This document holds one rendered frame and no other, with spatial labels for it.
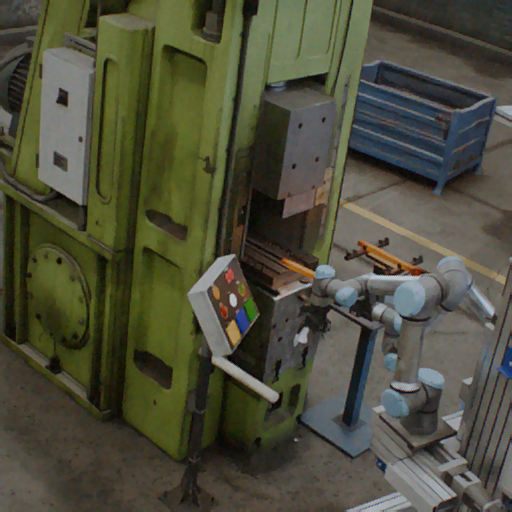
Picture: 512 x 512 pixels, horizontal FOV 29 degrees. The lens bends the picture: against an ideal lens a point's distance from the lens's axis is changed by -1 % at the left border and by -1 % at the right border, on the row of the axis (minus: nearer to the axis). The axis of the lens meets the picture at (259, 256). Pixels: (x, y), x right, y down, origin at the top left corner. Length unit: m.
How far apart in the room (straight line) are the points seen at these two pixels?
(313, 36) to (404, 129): 3.99
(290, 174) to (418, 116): 3.98
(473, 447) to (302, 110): 1.49
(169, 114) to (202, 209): 0.44
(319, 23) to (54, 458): 2.31
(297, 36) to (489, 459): 1.84
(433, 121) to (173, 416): 4.07
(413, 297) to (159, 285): 1.46
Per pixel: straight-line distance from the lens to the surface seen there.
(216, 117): 3.96
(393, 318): 4.13
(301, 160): 4.19
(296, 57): 4.19
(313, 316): 3.96
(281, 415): 4.94
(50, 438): 4.91
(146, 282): 4.60
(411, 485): 3.78
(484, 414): 3.84
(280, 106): 4.06
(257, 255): 4.52
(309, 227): 4.69
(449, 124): 7.95
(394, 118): 8.19
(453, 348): 6.07
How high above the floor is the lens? 3.08
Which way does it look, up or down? 28 degrees down
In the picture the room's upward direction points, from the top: 8 degrees clockwise
